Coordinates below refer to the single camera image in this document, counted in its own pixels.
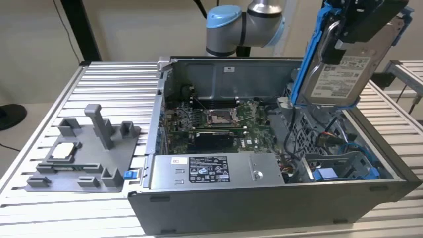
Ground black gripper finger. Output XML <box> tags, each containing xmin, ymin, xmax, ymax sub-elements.
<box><xmin>321</xmin><ymin>23</ymin><xmax>348</xmax><ymax>65</ymax></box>

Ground hard disk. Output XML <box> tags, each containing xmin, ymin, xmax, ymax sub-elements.
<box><xmin>292</xmin><ymin>0</ymin><xmax>416</xmax><ymax>110</ymax></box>

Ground grey metal disk bay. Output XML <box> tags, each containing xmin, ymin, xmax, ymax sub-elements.
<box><xmin>269</xmin><ymin>68</ymin><xmax>380</xmax><ymax>184</ymax></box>

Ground installed blue disk carrier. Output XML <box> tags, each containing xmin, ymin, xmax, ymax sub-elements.
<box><xmin>312</xmin><ymin>167</ymin><xmax>379</xmax><ymax>183</ymax></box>

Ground aluminium slat side table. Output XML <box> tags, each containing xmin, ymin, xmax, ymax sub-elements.
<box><xmin>383</xmin><ymin>60</ymin><xmax>423</xmax><ymax>95</ymax></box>

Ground metal socket cover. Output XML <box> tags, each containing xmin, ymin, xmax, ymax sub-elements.
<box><xmin>235</xmin><ymin>103</ymin><xmax>252</xmax><ymax>122</ymax></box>

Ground green motherboard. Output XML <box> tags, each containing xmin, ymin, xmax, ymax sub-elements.
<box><xmin>163</xmin><ymin>95</ymin><xmax>280</xmax><ymax>156</ymax></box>

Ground black RAM slot bank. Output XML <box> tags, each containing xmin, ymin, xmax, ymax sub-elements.
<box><xmin>191</xmin><ymin>97</ymin><xmax>240</xmax><ymax>109</ymax></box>

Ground CPU socket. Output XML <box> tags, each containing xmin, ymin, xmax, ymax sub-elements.
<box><xmin>207</xmin><ymin>109</ymin><xmax>237</xmax><ymax>127</ymax></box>

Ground metal locking lever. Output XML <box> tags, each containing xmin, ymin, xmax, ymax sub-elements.
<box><xmin>192</xmin><ymin>96</ymin><xmax>212</xmax><ymax>113</ymax></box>

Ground black graphics card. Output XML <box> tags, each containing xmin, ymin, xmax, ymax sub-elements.
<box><xmin>193</xmin><ymin>131</ymin><xmax>236</xmax><ymax>154</ymax></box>

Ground grey power supply unit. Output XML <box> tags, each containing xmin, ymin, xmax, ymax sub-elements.
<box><xmin>148</xmin><ymin>153</ymin><xmax>285</xmax><ymax>191</ymax></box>

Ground open black PC case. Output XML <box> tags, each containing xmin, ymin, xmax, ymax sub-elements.
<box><xmin>127</xmin><ymin>56</ymin><xmax>423</xmax><ymax>235</ymax></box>

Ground grey plastic parts rack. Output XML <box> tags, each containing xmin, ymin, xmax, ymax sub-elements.
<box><xmin>24</xmin><ymin>104</ymin><xmax>141</xmax><ymax>193</ymax></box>

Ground green RAM stick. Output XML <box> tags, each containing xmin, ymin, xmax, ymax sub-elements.
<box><xmin>49</xmin><ymin>163</ymin><xmax>101</xmax><ymax>172</ymax></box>

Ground silver CPU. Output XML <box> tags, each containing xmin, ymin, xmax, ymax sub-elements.
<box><xmin>52</xmin><ymin>143</ymin><xmax>76</xmax><ymax>159</ymax></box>

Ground black round stand base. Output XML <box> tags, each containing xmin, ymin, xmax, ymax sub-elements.
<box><xmin>0</xmin><ymin>104</ymin><xmax>27</xmax><ymax>131</ymax></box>

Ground black table bracket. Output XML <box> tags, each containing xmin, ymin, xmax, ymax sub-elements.
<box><xmin>368</xmin><ymin>73</ymin><xmax>396</xmax><ymax>88</ymax></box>

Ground yellow red power wires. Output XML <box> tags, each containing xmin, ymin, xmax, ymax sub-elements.
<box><xmin>316</xmin><ymin>131</ymin><xmax>357</xmax><ymax>149</ymax></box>

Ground black wire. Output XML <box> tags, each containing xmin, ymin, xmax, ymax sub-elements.
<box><xmin>283</xmin><ymin>106</ymin><xmax>331</xmax><ymax>159</ymax></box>

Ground blue wire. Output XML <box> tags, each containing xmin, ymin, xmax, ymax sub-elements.
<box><xmin>339</xmin><ymin>140</ymin><xmax>376</xmax><ymax>174</ymax></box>

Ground black robot arm cables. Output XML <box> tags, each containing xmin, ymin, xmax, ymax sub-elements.
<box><xmin>193</xmin><ymin>0</ymin><xmax>220</xmax><ymax>18</ymax></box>

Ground black metal post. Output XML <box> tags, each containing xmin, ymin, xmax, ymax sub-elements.
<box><xmin>60</xmin><ymin>0</ymin><xmax>101</xmax><ymax>62</ymax></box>

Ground thin black hanging cable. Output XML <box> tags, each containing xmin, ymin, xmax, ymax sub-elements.
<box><xmin>52</xmin><ymin>0</ymin><xmax>83</xmax><ymax>62</ymax></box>

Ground thin black floor cable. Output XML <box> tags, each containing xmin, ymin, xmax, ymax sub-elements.
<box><xmin>0</xmin><ymin>142</ymin><xmax>21</xmax><ymax>152</ymax></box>

